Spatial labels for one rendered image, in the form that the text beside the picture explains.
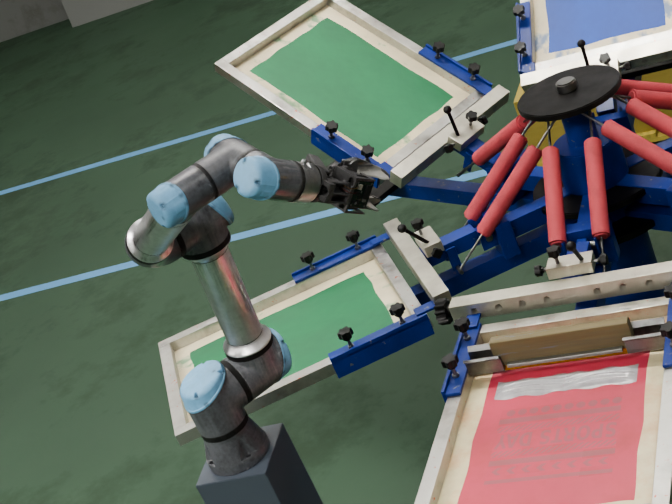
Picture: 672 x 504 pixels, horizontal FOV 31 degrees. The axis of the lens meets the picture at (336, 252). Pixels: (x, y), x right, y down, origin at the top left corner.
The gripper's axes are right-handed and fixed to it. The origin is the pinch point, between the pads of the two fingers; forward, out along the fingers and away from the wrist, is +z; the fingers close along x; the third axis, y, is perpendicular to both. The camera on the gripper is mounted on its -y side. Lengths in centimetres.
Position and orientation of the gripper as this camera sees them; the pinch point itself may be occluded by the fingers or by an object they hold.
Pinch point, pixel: (377, 185)
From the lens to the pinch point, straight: 241.7
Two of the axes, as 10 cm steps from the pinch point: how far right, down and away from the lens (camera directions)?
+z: 7.1, 0.3, 7.0
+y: 6.3, 4.2, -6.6
